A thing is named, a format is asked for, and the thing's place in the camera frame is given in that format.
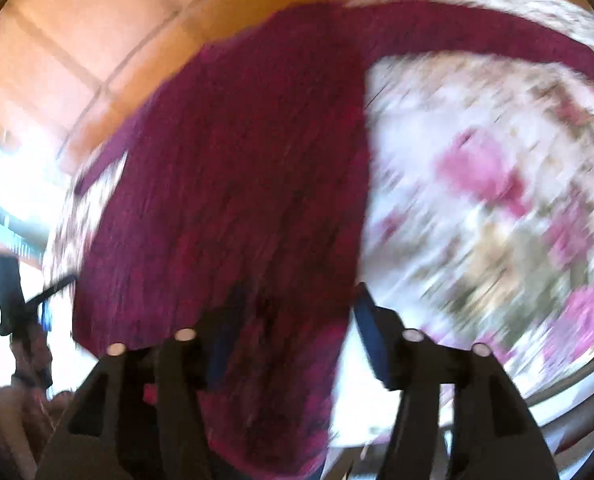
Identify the floral bedspread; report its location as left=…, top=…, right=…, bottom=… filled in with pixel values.
left=44, top=0, right=594, bottom=461

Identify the wooden headboard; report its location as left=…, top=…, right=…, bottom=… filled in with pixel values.
left=57, top=0, right=378, bottom=171

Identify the wooden wardrobe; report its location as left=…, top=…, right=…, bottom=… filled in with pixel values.
left=0, top=0, right=368, bottom=161

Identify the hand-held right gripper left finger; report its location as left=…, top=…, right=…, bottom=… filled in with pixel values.
left=34, top=305, right=238, bottom=480

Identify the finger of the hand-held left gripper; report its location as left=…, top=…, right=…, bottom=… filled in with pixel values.
left=24, top=272, right=76, bottom=309

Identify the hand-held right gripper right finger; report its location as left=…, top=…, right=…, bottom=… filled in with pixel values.
left=352, top=282, right=560, bottom=480

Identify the person's left forearm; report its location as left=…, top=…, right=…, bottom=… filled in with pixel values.
left=0, top=372, right=73, bottom=480

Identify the maroon knit garment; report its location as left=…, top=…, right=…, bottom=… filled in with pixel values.
left=72, top=2, right=594, bottom=480

